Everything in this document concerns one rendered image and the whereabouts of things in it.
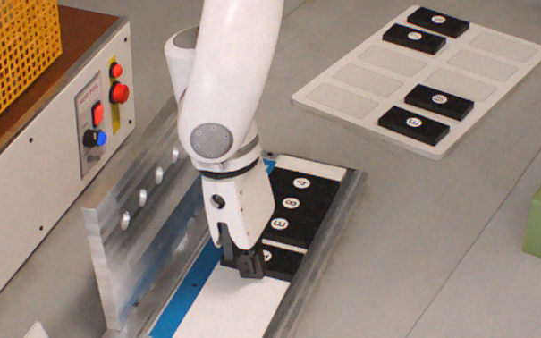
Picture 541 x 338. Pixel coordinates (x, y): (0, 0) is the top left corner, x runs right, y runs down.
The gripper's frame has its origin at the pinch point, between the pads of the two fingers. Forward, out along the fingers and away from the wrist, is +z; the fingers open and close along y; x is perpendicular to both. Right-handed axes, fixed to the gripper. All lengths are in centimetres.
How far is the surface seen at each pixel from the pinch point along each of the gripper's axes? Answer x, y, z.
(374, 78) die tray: 0, 55, 4
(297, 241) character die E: -3.1, 7.9, 2.4
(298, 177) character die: 1.1, 21.3, 1.2
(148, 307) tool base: 10.2, -9.5, 0.6
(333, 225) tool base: -6.1, 13.8, 3.7
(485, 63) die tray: -16, 67, 7
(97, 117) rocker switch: 26.3, 14.5, -11.9
